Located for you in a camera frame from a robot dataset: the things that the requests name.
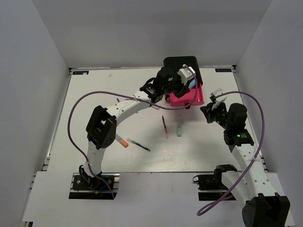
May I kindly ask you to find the red gel pen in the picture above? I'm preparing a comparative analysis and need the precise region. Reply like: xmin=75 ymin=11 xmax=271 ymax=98
xmin=161 ymin=115 xmax=169 ymax=139

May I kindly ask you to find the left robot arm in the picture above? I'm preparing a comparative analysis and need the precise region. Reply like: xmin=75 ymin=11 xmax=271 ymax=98
xmin=80 ymin=65 xmax=197 ymax=189

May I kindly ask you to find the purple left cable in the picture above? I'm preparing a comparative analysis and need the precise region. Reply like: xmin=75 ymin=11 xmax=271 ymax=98
xmin=68 ymin=64 xmax=199 ymax=199

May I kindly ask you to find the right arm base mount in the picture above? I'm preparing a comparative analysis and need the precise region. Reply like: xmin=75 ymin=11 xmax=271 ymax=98
xmin=192 ymin=164 xmax=237 ymax=201

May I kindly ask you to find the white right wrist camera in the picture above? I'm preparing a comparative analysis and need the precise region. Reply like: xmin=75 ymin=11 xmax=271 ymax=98
xmin=210 ymin=89 xmax=226 ymax=110

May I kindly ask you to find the orange highlighter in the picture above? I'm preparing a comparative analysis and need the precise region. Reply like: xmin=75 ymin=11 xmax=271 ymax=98
xmin=116 ymin=134 xmax=129 ymax=148

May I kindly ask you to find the pink top drawer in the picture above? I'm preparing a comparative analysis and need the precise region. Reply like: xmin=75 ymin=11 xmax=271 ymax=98
xmin=166 ymin=82 xmax=205 ymax=107

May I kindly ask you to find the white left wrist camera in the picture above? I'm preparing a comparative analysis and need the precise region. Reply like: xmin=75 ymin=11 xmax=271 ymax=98
xmin=177 ymin=64 xmax=196 ymax=86

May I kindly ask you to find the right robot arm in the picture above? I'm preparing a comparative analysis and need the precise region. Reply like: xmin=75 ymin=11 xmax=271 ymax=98
xmin=200 ymin=103 xmax=290 ymax=227

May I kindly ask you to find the blue highlighter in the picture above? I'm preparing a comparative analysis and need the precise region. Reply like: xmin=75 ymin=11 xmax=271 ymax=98
xmin=188 ymin=80 xmax=196 ymax=89

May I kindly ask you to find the left logo sticker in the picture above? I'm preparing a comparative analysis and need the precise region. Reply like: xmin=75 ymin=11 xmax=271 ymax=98
xmin=72 ymin=70 xmax=89 ymax=75

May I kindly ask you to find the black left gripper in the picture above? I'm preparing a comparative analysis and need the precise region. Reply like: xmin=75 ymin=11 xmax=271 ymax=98
xmin=162 ymin=72 xmax=190 ymax=98

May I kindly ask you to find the green gel pen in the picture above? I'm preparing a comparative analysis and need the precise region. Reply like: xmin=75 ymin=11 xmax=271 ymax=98
xmin=127 ymin=138 xmax=151 ymax=152

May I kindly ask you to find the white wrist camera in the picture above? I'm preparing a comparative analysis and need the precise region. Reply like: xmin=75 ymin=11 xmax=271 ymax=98
xmin=177 ymin=64 xmax=196 ymax=86
xmin=210 ymin=89 xmax=226 ymax=110

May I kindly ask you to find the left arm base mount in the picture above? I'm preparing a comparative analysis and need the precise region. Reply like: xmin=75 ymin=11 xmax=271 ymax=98
xmin=69 ymin=173 xmax=120 ymax=200

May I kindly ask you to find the logo sticker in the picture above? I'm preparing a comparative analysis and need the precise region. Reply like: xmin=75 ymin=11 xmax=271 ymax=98
xmin=215 ymin=68 xmax=232 ymax=72
xmin=72 ymin=70 xmax=89 ymax=75

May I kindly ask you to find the purple cable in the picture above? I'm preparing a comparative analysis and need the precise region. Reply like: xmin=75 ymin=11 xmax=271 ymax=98
xmin=68 ymin=64 xmax=199 ymax=199
xmin=196 ymin=91 xmax=265 ymax=217

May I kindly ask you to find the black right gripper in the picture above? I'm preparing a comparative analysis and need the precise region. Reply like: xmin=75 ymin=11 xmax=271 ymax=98
xmin=201 ymin=100 xmax=232 ymax=130

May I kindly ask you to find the black drawer cabinet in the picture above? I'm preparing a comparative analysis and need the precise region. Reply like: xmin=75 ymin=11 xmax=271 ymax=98
xmin=163 ymin=56 xmax=203 ymax=85

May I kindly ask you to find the right logo sticker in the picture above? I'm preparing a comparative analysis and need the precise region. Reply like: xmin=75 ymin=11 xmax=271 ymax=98
xmin=215 ymin=68 xmax=232 ymax=72

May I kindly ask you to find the green highlighter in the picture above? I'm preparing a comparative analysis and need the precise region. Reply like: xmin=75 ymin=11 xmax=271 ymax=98
xmin=177 ymin=116 xmax=182 ymax=137

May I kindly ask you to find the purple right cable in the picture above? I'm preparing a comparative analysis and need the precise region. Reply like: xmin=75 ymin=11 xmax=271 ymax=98
xmin=196 ymin=91 xmax=265 ymax=217

